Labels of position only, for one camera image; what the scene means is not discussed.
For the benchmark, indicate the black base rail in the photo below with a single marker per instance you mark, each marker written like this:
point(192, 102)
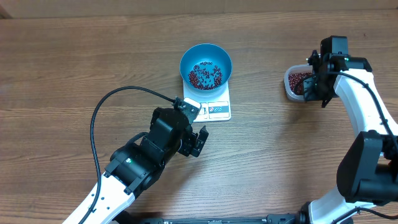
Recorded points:
point(214, 220)

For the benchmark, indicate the white digital kitchen scale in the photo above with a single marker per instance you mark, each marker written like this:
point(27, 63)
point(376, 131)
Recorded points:
point(215, 104)

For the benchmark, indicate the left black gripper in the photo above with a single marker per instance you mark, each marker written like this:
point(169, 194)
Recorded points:
point(186, 149)

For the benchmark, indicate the clear plastic container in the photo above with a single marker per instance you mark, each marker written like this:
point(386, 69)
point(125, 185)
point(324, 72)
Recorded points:
point(295, 69)

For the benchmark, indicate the blue metal bowl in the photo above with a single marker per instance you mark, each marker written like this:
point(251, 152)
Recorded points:
point(206, 52)

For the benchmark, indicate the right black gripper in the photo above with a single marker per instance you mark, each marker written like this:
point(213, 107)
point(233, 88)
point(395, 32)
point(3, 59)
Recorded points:
point(311, 94)

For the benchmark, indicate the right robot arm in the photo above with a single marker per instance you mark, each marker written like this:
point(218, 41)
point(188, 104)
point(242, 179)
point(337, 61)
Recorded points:
point(367, 175)

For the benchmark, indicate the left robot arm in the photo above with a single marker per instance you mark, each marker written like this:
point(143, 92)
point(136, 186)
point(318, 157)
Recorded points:
point(137, 165)

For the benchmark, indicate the red beans in bowl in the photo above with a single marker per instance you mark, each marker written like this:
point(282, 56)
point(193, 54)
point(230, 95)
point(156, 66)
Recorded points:
point(205, 76)

